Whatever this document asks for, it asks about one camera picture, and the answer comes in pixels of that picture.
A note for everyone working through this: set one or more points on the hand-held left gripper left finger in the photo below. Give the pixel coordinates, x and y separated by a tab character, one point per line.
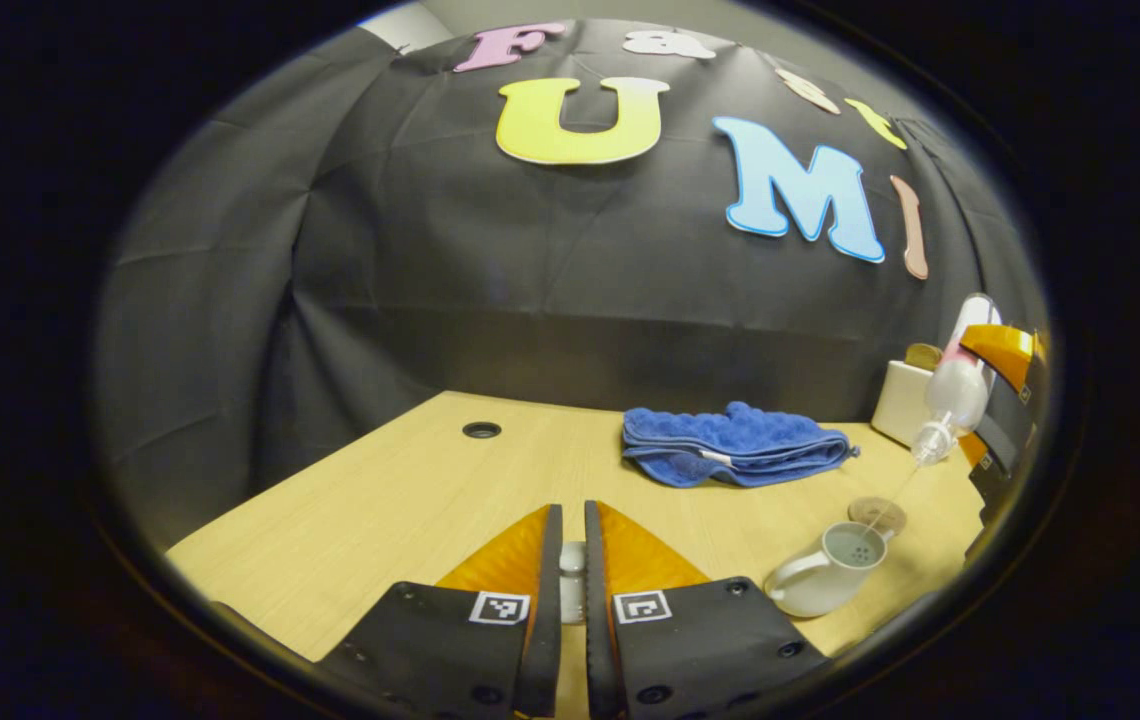
550	620

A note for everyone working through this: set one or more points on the brown bread slice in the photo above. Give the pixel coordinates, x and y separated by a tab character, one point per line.
923	356

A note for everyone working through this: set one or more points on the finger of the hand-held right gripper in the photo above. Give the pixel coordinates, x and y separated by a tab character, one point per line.
1005	410
988	490

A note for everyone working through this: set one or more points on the white teacup lid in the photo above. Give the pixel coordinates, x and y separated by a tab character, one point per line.
572	580

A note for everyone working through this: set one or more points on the clear plastic water bottle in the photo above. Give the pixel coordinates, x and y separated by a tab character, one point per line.
955	395

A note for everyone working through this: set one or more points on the blue folded towel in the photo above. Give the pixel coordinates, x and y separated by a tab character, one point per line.
730	445

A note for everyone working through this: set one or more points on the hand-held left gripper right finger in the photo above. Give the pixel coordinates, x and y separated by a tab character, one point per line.
597	620

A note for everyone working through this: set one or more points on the round brown coaster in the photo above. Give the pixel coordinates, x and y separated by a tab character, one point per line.
880	512

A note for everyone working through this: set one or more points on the white toaster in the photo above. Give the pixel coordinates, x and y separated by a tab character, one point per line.
900	405

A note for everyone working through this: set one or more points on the white ceramic teacup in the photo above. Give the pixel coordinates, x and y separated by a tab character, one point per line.
825	575

